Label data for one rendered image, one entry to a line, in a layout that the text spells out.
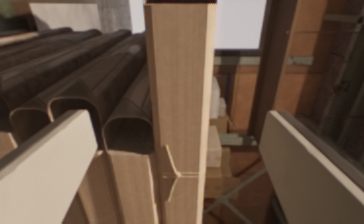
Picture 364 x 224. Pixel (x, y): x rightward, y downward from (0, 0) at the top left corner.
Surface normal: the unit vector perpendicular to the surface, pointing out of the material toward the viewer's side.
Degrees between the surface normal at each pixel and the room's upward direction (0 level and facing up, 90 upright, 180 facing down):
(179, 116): 90
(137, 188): 90
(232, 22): 90
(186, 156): 90
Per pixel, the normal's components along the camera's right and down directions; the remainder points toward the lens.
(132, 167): -0.01, 0.47
